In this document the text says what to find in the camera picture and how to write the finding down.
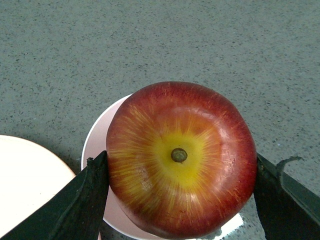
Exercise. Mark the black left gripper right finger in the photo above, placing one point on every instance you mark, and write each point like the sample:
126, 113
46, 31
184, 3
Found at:
287, 210

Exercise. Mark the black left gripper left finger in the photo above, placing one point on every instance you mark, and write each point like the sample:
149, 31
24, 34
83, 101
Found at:
75, 212

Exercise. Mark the red yellow apple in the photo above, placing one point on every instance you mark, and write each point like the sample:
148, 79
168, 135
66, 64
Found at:
181, 159

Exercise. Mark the pink round plate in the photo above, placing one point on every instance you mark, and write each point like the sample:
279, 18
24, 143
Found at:
30, 176

